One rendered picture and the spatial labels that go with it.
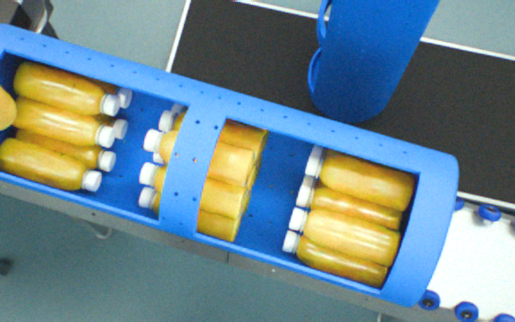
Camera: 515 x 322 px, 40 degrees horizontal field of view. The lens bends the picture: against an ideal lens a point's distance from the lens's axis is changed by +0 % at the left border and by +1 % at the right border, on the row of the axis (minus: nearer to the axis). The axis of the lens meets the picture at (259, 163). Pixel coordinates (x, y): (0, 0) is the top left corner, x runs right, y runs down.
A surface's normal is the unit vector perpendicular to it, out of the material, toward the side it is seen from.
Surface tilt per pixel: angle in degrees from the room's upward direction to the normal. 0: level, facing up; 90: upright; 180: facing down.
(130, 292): 0
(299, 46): 0
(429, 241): 20
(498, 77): 0
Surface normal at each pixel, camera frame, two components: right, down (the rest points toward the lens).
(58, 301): 0.00, -0.25
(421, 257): -0.15, 0.25
